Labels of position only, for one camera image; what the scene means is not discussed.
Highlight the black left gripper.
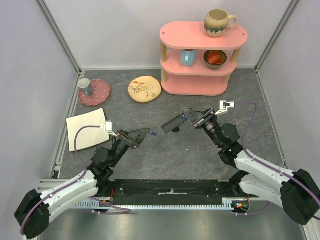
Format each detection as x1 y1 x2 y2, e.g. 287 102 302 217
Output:
110 128 152 167

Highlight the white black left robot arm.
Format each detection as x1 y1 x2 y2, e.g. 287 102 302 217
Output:
14 128 150 240

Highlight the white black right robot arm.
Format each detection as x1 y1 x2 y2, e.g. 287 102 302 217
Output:
182 109 320 226

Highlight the cream bird plate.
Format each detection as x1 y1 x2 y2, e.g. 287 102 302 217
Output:
128 76 162 103

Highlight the white square plate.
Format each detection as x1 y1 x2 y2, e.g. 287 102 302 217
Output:
66 108 110 152

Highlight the pink three-tier shelf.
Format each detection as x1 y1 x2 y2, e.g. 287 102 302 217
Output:
159 21 248 96

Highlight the light blue mug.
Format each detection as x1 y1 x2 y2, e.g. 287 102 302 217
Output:
180 49 197 67

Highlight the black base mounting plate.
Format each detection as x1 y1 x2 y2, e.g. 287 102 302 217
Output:
93 179 248 205

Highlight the pink dotted plate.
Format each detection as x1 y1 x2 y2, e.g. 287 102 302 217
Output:
78 79 111 107

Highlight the dark patterned bowl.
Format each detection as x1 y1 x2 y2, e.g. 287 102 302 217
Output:
203 50 228 70

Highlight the orange cup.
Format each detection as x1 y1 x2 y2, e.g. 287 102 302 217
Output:
206 51 224 65

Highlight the grey blue cup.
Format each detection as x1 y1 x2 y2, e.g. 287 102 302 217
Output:
77 78 94 96

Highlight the beige ceramic mug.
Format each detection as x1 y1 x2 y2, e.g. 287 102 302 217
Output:
204 9 237 38

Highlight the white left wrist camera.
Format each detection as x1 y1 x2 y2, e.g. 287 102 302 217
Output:
103 121 118 137

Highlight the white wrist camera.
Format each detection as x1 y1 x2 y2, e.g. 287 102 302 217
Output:
103 121 118 137
215 100 235 116

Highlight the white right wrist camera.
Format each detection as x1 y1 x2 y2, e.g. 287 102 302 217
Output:
215 100 235 116

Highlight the white slotted cable duct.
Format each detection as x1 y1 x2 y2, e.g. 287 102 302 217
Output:
71 198 246 211

